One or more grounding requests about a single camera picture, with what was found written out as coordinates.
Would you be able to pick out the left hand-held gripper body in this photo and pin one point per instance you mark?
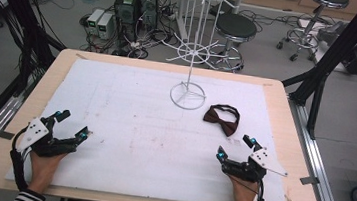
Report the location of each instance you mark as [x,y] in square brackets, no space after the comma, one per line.
[34,132]

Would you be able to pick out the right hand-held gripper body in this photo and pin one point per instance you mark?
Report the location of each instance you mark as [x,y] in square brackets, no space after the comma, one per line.
[246,170]

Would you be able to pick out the dark red bow tie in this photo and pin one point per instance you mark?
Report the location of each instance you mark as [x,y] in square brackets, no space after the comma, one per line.
[221,118]

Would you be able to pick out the person's right hand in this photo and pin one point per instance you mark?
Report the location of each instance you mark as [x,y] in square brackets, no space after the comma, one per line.
[244,196]

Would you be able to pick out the person's left hand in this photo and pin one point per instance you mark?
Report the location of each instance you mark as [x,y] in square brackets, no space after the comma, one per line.
[43,170]

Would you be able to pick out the grey tape strip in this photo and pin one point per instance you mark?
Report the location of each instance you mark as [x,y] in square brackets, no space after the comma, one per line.
[3,135]
[309,180]

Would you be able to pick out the white foam mat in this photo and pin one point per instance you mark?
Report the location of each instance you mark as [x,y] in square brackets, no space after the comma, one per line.
[149,134]

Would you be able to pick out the white bench power supply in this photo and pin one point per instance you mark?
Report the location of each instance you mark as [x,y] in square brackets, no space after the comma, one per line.
[105,25]
[94,21]

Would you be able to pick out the black round stool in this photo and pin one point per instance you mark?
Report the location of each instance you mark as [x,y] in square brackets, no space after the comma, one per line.
[236,27]

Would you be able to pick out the chrome swivel stool with wheels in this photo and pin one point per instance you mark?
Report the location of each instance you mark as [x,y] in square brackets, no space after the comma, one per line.
[307,37]

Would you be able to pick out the black computer tower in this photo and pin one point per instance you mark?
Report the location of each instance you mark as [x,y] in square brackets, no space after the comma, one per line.
[126,8]
[149,3]

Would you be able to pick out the grey machine on white board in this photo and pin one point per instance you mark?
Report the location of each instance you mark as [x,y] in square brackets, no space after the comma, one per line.
[356,49]

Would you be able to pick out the black metal frame post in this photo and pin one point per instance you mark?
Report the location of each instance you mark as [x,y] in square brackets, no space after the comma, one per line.
[18,13]
[335,53]

